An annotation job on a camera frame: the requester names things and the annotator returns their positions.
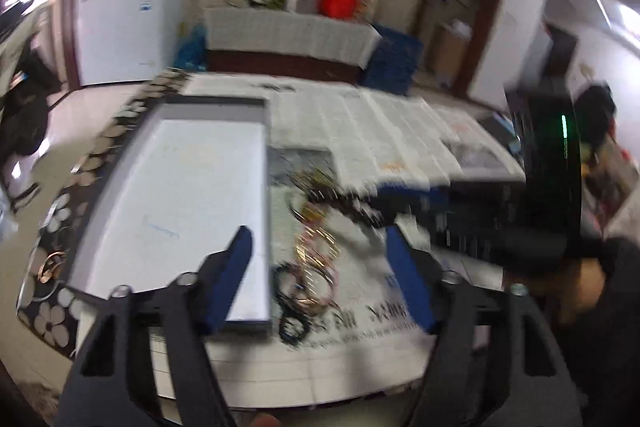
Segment blue plastic crate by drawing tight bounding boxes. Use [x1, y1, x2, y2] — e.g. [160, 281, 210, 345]
[359, 25, 423, 96]

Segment blue plastic bag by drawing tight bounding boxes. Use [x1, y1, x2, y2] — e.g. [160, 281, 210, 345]
[172, 24, 207, 72]

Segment person's right hand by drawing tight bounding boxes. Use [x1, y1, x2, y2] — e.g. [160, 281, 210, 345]
[503, 258, 606, 324]

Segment gold ring bangles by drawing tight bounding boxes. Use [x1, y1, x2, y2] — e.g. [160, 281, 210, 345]
[292, 202, 341, 317]

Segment black bead bracelet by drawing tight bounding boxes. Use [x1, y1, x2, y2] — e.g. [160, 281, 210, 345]
[271, 261, 314, 348]

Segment grey cardboard box tray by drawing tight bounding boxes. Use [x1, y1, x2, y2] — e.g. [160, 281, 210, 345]
[63, 96, 271, 331]

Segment newspaper sheets on table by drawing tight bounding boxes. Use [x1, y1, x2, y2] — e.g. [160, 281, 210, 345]
[74, 74, 526, 410]

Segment white covered side table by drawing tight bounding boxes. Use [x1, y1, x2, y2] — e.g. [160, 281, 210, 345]
[203, 6, 381, 84]

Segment floral black tablecloth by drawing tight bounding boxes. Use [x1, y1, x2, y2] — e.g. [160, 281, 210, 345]
[16, 67, 189, 359]

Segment white chest freezer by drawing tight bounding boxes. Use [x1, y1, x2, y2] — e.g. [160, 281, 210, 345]
[75, 0, 186, 87]

